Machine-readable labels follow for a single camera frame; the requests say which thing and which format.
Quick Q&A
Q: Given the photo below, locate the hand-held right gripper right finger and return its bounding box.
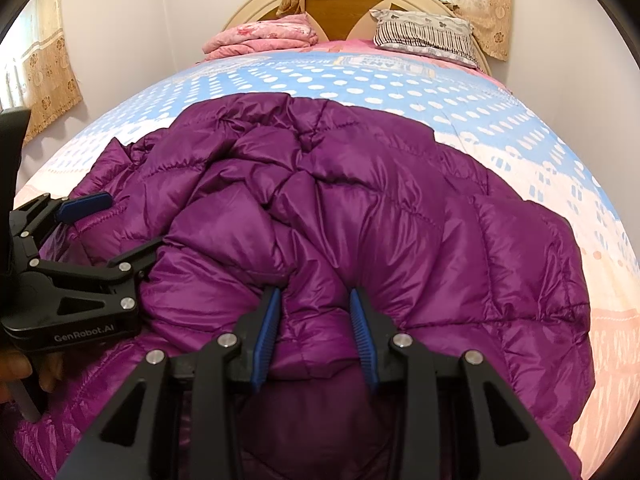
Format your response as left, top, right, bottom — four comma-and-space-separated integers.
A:
348, 287, 573, 480

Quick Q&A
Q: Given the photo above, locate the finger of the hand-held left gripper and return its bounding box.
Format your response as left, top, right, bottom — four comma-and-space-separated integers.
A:
22, 237, 167, 320
9, 191, 114, 237

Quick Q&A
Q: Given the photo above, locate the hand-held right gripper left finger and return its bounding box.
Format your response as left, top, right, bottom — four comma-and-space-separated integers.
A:
65, 287, 283, 480

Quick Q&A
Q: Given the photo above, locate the purple hooded puffer jacket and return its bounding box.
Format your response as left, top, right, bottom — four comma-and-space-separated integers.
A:
12, 94, 596, 480

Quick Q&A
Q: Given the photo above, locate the person's left hand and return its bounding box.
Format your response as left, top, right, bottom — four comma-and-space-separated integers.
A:
0, 347, 58, 403

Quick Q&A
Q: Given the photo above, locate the narrow beige floral curtain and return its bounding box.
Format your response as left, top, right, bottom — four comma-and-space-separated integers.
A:
0, 0, 83, 146

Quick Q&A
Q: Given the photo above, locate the bed with dotted printed sheet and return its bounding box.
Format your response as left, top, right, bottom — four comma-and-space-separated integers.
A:
12, 39, 640, 480

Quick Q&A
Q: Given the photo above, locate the pink folded blanket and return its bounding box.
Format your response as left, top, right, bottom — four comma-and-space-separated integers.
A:
202, 14, 321, 61

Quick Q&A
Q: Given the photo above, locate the striped patterned pillow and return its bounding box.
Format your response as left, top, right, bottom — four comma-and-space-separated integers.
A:
372, 8, 481, 68

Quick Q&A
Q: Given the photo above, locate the cream wooden headboard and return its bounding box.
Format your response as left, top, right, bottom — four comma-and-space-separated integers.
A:
222, 0, 493, 73

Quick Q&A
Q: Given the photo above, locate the wide beige floral curtain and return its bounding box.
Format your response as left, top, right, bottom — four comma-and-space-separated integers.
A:
277, 0, 513, 61

